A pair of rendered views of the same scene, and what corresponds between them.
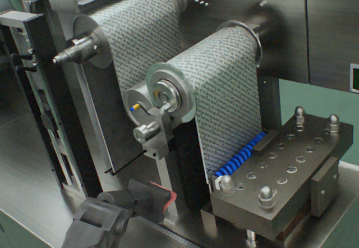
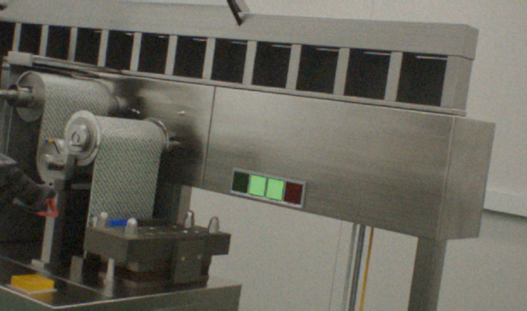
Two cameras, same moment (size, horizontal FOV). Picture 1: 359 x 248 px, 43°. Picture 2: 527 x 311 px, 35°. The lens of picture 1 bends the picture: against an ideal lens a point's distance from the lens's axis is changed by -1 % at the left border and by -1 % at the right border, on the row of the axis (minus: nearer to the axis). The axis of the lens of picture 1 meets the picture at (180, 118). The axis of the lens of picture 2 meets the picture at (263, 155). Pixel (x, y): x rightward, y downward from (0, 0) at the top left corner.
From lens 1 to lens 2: 1.45 m
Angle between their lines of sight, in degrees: 29
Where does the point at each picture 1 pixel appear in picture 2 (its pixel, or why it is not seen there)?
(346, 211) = (200, 289)
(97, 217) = (2, 159)
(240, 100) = (138, 175)
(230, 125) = (123, 191)
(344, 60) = (229, 165)
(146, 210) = (32, 196)
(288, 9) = (198, 120)
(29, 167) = not seen: outside the picture
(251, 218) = (113, 243)
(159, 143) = (58, 178)
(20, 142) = not seen: outside the picture
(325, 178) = (187, 247)
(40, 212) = not seen: outside the picture
